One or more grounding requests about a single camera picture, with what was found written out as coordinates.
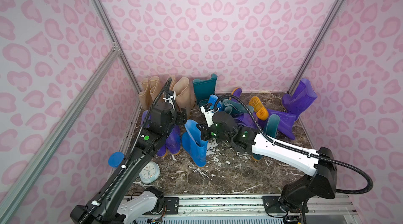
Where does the blue boot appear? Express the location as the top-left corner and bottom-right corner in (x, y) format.
(182, 120), (208, 167)
(207, 95), (224, 111)

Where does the mint alarm clock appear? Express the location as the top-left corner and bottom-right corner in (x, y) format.
(139, 162), (161, 184)

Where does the teal boot upside down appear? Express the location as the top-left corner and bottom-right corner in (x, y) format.
(251, 113), (281, 162)

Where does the beige boot with paper stuffing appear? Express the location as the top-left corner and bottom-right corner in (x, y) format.
(173, 77), (196, 119)

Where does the blue printed can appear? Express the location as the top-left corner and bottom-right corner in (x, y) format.
(108, 152), (125, 168)

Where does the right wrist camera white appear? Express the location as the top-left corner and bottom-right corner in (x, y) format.
(200, 103), (215, 127)

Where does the purple boot shaft in pile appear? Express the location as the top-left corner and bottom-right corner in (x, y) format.
(233, 113), (257, 129)

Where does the beige boot pair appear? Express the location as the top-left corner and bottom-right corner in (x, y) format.
(149, 76), (163, 101)
(139, 78), (153, 110)

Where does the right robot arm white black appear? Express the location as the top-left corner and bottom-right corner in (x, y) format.
(196, 112), (337, 212)

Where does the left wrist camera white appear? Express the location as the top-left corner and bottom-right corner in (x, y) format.
(163, 90), (176, 105)

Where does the teal boot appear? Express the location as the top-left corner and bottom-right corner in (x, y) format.
(251, 113), (281, 162)
(193, 74), (218, 107)
(222, 99), (254, 116)

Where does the purple boot tip at back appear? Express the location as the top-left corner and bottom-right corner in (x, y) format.
(229, 87), (242, 103)

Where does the yellow boot sole in pile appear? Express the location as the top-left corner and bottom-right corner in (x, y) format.
(248, 96), (269, 121)

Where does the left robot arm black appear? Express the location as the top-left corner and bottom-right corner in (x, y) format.
(70, 102), (187, 224)

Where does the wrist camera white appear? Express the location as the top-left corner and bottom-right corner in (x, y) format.
(200, 103), (215, 127)
(163, 90), (176, 105)

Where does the aluminium frame post left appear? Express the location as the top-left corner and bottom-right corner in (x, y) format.
(90, 0), (141, 92)

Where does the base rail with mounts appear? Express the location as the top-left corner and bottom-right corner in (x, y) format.
(122, 193), (360, 224)

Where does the aluminium frame post right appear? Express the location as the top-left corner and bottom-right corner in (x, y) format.
(287, 0), (346, 95)

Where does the aluminium diagonal brace left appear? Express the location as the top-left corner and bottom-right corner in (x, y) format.
(1, 46), (121, 224)

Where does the aluminium frame post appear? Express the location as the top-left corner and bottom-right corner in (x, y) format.
(90, 0), (141, 92)
(287, 0), (346, 95)

